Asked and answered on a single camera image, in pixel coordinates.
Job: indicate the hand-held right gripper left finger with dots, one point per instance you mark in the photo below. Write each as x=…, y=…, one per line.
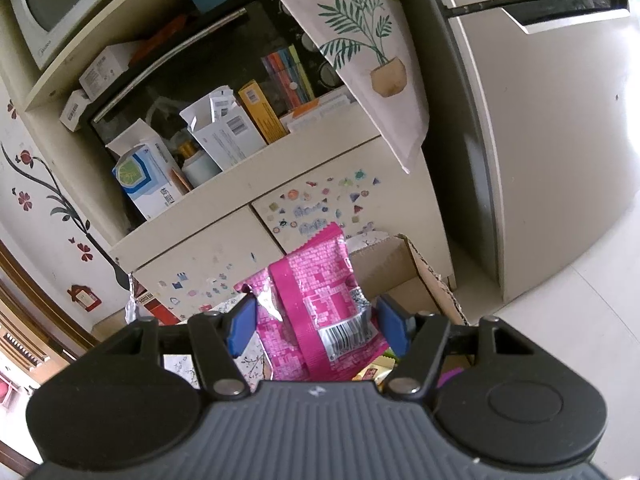
x=241, y=327

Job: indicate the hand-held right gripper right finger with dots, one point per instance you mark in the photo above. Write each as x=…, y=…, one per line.
x=392, y=325

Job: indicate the brown cardboard box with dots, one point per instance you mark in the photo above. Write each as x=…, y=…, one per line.
x=385, y=270

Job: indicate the pink snack packet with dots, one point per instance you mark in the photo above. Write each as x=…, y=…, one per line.
x=320, y=310

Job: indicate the white floral tablecloth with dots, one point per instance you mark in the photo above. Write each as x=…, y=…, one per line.
x=250, y=360

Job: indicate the red patterned box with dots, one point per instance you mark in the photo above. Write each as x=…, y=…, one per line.
x=152, y=306

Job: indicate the cream cabinet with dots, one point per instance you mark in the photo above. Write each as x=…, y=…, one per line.
x=210, y=230

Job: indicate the clear plastic bag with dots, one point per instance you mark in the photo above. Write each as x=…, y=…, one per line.
x=131, y=302

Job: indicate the red house socket sticker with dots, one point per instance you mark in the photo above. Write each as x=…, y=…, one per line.
x=84, y=297

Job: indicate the white cylinder container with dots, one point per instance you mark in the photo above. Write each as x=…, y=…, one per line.
x=200, y=169

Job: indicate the blue and white box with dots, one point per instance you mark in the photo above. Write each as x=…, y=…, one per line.
x=145, y=180

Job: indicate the white open carton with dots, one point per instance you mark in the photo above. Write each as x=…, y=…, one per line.
x=225, y=132

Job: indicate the wooden door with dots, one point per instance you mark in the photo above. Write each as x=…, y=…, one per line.
x=30, y=300

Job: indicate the yellow box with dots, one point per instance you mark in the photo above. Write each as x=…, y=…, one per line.
x=262, y=112

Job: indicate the orange and white box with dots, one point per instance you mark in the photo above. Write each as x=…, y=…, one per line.
x=315, y=110

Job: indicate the white refrigerator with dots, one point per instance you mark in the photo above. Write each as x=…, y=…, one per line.
x=540, y=135

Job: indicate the coloured marker pack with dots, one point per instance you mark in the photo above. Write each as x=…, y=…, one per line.
x=287, y=77

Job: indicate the plant print white cloth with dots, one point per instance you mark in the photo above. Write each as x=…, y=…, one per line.
x=360, y=60

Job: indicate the small white box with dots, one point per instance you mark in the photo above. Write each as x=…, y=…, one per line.
x=74, y=109
x=107, y=67

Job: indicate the black glass oven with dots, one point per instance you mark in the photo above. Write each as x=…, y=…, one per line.
x=240, y=45

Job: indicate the white microwave oven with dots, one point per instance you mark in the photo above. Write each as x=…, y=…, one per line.
x=30, y=30

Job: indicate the black vase wall sticker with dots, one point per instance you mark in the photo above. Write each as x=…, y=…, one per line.
x=55, y=195

